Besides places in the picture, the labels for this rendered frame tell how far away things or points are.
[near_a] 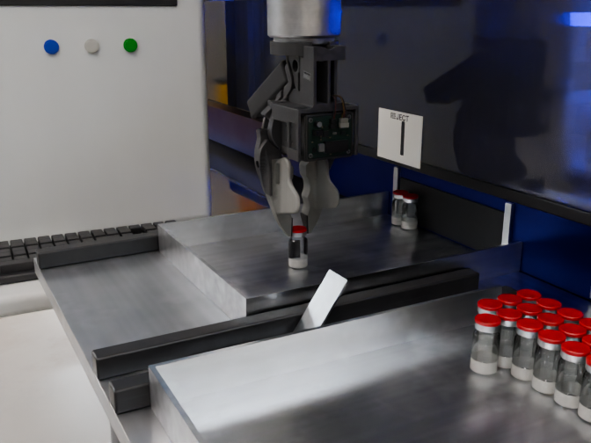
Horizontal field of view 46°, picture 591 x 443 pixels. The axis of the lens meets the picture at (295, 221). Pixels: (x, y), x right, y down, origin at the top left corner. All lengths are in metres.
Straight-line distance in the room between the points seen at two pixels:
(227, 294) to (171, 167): 0.57
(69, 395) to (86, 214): 1.24
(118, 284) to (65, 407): 1.55
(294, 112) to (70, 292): 0.30
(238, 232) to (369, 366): 0.37
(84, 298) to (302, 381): 0.28
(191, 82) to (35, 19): 0.26
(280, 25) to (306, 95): 0.07
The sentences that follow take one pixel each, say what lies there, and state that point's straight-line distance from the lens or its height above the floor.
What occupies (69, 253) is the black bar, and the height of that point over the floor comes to 0.89.
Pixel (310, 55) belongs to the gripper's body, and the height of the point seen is 1.12.
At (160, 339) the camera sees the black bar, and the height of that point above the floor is 0.90.
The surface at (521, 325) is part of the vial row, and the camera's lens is 0.58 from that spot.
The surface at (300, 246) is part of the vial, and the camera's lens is 0.79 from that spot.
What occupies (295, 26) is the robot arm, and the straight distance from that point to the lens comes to 0.70.
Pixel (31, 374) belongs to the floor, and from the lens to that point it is 2.54.
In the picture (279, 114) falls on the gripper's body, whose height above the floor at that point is 1.06.
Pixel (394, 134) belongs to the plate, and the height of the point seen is 1.02.
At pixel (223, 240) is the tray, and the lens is 0.90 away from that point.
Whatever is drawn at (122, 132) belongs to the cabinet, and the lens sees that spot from 1.19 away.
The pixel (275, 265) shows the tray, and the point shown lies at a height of 0.88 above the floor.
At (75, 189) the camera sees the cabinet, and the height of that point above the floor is 0.88.
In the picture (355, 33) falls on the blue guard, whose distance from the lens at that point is 0.91.
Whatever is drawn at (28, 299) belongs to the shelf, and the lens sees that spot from 1.00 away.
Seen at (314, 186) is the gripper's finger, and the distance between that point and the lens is 0.78.
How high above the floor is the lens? 1.17
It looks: 17 degrees down
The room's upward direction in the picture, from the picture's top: straight up
